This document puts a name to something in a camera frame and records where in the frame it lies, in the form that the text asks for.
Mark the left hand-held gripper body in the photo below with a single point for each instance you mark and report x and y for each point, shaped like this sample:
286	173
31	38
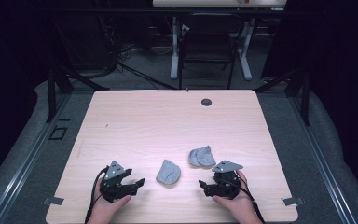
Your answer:
113	183

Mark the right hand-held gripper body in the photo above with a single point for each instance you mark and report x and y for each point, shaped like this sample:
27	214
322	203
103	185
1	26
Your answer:
225	183

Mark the grey tape strip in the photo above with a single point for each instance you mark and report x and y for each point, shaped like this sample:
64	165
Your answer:
293	201
53	201

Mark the black metal stand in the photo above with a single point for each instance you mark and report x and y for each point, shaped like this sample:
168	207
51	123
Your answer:
305	93
52	93

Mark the grey sock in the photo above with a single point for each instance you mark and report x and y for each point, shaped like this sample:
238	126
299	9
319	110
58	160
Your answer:
202	157
168	172

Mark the person's left hand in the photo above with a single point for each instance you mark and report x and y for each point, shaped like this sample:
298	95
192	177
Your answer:
105	211

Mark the black chair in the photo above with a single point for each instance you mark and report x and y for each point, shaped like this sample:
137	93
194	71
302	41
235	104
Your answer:
208	46

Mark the person's right hand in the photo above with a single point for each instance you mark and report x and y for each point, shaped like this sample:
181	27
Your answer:
239	208

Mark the black round table grommet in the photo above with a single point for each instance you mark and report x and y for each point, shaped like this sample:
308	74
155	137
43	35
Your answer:
206	102

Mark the aluminium floor rail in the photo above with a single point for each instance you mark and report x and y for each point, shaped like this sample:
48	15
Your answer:
28	161
321	161

